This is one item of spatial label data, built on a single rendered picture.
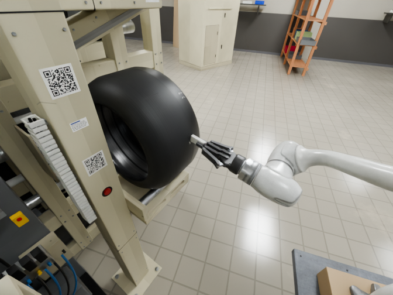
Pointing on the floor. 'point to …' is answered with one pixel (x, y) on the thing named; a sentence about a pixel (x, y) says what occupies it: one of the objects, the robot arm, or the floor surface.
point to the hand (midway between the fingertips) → (197, 141)
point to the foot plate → (125, 284)
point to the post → (68, 117)
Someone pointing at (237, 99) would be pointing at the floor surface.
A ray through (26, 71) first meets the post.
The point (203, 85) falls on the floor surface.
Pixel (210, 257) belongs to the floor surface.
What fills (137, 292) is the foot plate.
